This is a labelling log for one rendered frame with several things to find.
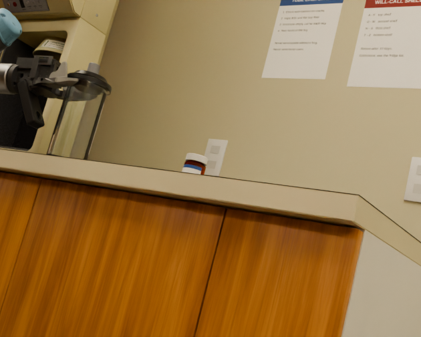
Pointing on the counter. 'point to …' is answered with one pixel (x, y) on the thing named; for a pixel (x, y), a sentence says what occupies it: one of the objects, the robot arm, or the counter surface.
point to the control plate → (26, 6)
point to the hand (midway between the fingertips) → (85, 91)
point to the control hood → (58, 11)
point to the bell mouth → (51, 47)
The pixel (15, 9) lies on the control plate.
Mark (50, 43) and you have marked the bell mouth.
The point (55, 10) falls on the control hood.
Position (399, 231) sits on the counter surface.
